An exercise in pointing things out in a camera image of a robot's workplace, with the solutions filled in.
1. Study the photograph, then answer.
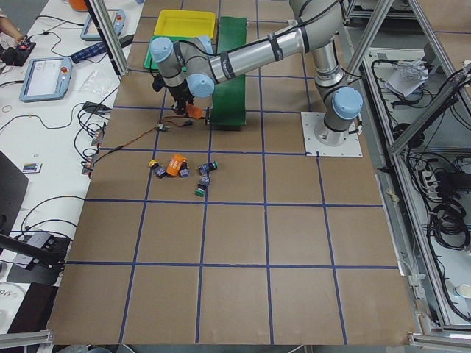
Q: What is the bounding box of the black gripper by buttons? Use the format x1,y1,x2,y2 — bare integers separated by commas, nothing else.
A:
152,74,194,117

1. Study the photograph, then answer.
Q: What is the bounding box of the plain orange cylinder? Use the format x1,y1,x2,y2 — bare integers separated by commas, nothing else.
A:
186,103,204,119

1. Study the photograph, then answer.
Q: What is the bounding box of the orange cylinder marked 4680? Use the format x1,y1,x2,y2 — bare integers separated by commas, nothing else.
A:
166,153,186,177

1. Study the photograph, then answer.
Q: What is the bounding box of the green push button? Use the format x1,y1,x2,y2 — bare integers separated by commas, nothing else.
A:
194,176,210,197
198,160,219,175

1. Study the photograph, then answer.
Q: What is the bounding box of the robot arm by buttons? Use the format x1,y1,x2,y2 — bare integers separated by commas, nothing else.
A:
149,1,363,147

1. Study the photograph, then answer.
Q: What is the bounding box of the small controller circuit board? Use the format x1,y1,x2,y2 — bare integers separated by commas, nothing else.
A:
157,124,170,132

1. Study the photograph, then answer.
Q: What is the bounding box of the green plastic tray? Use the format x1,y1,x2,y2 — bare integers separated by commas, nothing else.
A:
144,46,158,71

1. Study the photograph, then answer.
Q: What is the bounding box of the green conveyor belt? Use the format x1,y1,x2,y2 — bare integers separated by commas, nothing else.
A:
209,16,247,130

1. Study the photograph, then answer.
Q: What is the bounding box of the yellow plastic tray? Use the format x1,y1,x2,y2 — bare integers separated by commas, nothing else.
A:
154,10,216,38

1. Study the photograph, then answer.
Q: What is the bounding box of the teach pendant with screen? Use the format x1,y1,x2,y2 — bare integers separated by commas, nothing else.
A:
19,57,73,103

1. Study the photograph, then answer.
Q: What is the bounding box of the red black power cable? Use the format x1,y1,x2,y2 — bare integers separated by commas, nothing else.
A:
84,116,207,166

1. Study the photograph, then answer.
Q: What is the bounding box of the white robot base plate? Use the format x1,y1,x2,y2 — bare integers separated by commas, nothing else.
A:
301,112,363,158

